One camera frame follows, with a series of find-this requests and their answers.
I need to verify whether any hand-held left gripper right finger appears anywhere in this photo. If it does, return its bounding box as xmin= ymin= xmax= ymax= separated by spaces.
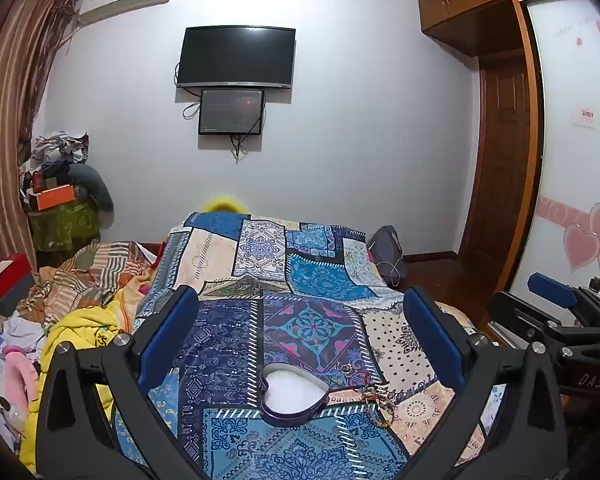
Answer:
xmin=402 ymin=286 xmax=568 ymax=480

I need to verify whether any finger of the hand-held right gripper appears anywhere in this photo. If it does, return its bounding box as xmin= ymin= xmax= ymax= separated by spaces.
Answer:
xmin=527 ymin=272 xmax=588 ymax=311
xmin=487 ymin=291 xmax=561 ymax=350

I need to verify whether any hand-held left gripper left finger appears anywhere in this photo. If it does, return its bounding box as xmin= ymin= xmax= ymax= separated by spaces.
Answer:
xmin=36 ymin=285 xmax=201 ymax=480

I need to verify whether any red cord gold bracelet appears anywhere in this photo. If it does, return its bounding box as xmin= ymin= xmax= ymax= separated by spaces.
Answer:
xmin=352 ymin=369 xmax=388 ymax=403

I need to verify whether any purple heart-shaped tin box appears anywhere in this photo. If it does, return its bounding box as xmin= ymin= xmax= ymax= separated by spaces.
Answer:
xmin=258 ymin=364 xmax=331 ymax=428

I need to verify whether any yellow garment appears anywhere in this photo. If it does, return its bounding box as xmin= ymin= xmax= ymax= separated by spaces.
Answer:
xmin=17 ymin=302 xmax=141 ymax=476

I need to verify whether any orange striped blanket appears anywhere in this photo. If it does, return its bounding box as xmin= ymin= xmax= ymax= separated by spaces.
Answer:
xmin=17 ymin=240 xmax=168 ymax=331

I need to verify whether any grey backpack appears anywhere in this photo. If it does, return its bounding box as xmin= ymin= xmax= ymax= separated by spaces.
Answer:
xmin=367 ymin=225 xmax=408 ymax=283

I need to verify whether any white wardrobe door with hearts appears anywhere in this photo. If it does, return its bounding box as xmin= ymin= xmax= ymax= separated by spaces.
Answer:
xmin=510 ymin=0 xmax=600 ymax=311

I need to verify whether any yellow round object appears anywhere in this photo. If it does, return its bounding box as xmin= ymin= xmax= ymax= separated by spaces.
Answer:
xmin=201 ymin=196 xmax=248 ymax=216

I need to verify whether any wooden door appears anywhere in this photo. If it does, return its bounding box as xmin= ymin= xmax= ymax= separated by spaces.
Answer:
xmin=460 ymin=55 xmax=533 ymax=261

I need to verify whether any blue patchwork blanket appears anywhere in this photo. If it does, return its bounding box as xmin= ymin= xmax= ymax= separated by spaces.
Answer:
xmin=112 ymin=210 xmax=506 ymax=480

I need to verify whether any pink cloth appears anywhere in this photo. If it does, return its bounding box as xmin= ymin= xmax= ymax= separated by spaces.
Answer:
xmin=0 ymin=355 xmax=43 ymax=411

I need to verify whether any red box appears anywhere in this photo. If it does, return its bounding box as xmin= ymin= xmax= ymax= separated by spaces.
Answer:
xmin=0 ymin=252 xmax=36 ymax=318

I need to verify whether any paper note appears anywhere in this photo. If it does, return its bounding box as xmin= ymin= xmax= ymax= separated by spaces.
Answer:
xmin=572 ymin=105 xmax=599 ymax=129

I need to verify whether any orange box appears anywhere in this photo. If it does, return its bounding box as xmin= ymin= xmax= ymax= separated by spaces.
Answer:
xmin=35 ymin=184 xmax=76 ymax=211

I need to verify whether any pile of clothes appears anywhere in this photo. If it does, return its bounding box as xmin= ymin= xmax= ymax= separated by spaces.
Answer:
xmin=20 ymin=130 xmax=91 ymax=196

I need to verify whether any striped brown curtain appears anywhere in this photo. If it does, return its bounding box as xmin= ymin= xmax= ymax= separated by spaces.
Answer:
xmin=0 ymin=0 xmax=83 ymax=311

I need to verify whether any wooden upper cabinet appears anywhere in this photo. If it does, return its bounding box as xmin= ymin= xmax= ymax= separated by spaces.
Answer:
xmin=417 ymin=0 xmax=581 ymax=58

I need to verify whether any white cable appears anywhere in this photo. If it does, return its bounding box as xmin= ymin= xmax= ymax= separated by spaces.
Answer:
xmin=370 ymin=240 xmax=406 ymax=288

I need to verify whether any black cable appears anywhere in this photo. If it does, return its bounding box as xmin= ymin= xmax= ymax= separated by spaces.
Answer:
xmin=182 ymin=91 xmax=203 ymax=122
xmin=230 ymin=132 xmax=261 ymax=162

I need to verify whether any small black wall monitor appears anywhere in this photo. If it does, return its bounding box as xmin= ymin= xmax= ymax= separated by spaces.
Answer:
xmin=198 ymin=88 xmax=266 ymax=136

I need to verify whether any black wall television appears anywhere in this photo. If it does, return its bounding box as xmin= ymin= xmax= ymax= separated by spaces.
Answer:
xmin=176 ymin=26 xmax=297 ymax=91

